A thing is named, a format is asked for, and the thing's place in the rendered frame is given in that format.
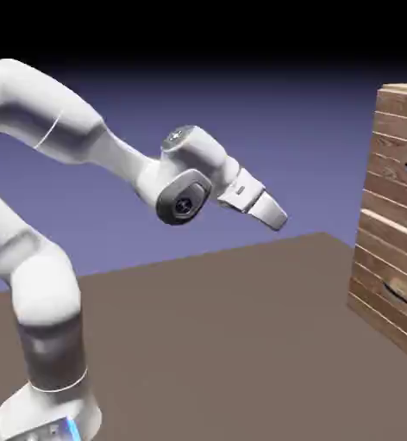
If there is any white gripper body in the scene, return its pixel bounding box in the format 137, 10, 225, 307
247, 190, 289, 232

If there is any wooden plank cabinet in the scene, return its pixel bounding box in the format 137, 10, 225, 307
347, 81, 407, 366

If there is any wooden plank drawer front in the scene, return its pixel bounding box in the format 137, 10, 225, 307
362, 90, 407, 239
347, 208, 407, 359

